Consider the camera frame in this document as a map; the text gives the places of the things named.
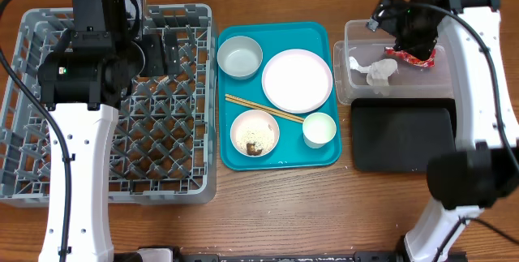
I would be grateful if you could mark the teal serving tray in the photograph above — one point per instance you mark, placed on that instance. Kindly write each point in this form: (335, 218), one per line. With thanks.
(291, 151)

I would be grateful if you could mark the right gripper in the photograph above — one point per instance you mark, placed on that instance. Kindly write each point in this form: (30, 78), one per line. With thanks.
(418, 45)

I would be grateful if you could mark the large white plate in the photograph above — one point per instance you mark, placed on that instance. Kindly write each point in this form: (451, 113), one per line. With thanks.
(297, 81)

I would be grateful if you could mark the white cup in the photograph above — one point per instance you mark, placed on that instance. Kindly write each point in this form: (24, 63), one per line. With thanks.
(318, 129)

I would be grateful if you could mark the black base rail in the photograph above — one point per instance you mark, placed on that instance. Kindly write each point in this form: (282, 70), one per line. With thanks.
(284, 258)

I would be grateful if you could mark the red snack wrapper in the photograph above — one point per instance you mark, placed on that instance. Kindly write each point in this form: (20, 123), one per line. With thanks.
(412, 60)

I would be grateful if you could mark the white tissue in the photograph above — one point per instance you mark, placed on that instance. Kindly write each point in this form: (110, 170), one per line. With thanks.
(377, 73)

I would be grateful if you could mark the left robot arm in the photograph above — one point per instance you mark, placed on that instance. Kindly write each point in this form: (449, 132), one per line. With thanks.
(83, 83)

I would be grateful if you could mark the black waste tray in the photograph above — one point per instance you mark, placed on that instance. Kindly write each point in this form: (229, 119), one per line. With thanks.
(401, 135)

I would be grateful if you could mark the grey dishwasher rack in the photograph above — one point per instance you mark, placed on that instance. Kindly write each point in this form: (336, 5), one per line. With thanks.
(164, 145)

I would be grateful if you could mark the grey bowl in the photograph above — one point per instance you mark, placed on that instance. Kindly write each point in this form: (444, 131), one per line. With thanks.
(240, 57)

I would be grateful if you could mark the upper wooden chopstick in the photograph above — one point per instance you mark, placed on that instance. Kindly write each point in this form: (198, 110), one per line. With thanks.
(263, 105)

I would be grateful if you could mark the pile of white rice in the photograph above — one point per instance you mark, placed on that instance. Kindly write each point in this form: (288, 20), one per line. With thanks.
(255, 131)

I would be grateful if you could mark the brown food scrap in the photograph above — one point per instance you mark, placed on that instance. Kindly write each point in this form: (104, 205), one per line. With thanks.
(254, 149)

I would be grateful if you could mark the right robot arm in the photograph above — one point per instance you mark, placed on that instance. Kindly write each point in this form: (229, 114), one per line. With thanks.
(484, 166)

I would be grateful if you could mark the pink bowl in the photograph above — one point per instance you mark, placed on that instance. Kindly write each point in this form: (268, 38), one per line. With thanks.
(253, 115)

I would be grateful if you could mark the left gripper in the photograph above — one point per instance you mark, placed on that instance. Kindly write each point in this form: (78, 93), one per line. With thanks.
(152, 46)

